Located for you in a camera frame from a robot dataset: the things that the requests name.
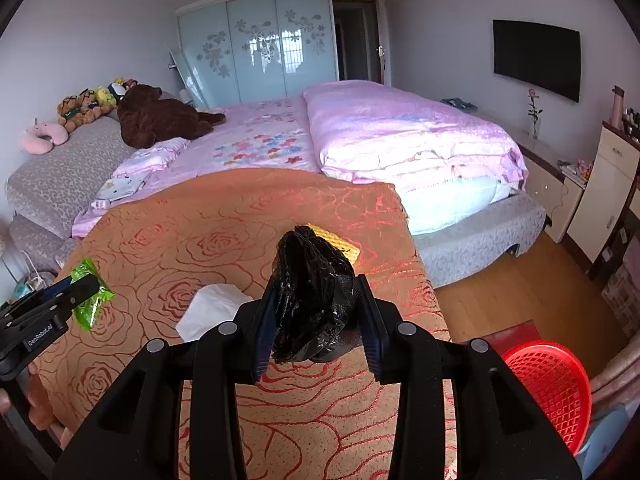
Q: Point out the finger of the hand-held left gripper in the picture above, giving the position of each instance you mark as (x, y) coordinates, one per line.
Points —
(55, 287)
(75, 297)

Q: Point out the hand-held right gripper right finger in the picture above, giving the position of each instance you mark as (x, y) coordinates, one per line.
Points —
(369, 330)

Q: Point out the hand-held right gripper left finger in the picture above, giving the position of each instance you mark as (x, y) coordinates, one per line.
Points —
(265, 330)

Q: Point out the green snack packet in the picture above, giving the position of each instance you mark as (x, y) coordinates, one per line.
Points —
(92, 305)

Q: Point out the black plastic bag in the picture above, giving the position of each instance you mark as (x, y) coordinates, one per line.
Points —
(310, 300)

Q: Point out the red plastic basket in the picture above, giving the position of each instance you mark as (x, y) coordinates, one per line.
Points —
(550, 395)

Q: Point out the person's left hand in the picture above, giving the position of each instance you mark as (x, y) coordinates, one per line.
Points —
(45, 400)

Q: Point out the flat white tissue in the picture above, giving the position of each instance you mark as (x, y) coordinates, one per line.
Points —
(210, 310)

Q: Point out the yellow sponge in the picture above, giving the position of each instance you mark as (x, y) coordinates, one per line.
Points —
(340, 247)

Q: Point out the grey padded headboard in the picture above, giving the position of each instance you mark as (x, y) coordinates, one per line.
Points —
(55, 180)

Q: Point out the orange rose tablecloth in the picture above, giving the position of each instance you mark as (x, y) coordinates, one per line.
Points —
(175, 240)

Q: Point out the folded star print cloth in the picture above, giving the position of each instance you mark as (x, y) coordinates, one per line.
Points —
(122, 187)

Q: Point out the grey bed base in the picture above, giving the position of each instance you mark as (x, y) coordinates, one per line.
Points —
(480, 245)

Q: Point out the dark red box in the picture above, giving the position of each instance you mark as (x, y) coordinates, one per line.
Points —
(515, 337)

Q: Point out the white folded blanket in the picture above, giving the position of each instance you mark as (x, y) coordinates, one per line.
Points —
(450, 205)

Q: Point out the pink plush toy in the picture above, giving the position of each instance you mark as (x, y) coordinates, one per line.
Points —
(42, 135)

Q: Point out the folded pink towel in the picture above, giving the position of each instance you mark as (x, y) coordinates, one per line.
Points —
(150, 157)

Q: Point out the tan teddy bears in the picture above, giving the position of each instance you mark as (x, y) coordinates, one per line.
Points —
(80, 110)

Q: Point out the pink floral bedsheet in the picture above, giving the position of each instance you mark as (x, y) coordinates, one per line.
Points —
(250, 145)

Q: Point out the brown teddy bear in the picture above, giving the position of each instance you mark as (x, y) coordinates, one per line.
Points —
(160, 120)

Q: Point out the pink folded quilt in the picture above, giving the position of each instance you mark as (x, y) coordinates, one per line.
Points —
(400, 130)

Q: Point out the yellow green plush toy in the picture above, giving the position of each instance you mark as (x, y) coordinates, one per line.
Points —
(112, 91)

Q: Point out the low cream television cabinet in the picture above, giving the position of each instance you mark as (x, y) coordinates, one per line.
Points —
(545, 180)

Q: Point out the light blue plastic stool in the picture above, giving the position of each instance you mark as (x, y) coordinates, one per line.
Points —
(605, 440)

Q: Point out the rose in glass vase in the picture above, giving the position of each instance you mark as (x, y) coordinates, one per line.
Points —
(535, 115)

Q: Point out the cream tall cabinet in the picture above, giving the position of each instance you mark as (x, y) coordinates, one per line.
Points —
(605, 185)

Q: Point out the glass sliding door wardrobe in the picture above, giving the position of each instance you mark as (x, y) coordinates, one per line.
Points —
(260, 40)

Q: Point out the dark wooden door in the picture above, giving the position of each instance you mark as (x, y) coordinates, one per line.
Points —
(357, 40)

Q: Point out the pink thermos bottle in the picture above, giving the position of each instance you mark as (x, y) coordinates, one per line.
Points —
(616, 107)

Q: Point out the row of cosmetic bottles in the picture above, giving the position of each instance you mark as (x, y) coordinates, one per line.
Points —
(631, 122)

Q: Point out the wall mounted television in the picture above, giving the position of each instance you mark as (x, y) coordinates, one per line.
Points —
(537, 60)

